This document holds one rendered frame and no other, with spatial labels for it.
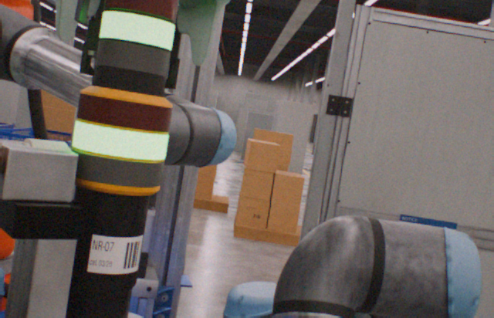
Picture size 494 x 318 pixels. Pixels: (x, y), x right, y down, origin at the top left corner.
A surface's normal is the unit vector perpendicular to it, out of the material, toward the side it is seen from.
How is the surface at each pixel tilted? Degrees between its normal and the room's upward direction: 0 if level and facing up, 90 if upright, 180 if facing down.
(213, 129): 70
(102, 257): 90
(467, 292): 91
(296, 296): 65
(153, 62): 90
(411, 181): 89
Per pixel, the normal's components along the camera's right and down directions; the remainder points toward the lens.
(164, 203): 0.23, 0.09
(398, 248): 0.16, -0.52
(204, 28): -0.87, -0.04
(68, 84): -0.55, 0.04
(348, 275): 0.17, -0.11
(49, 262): 0.59, 0.14
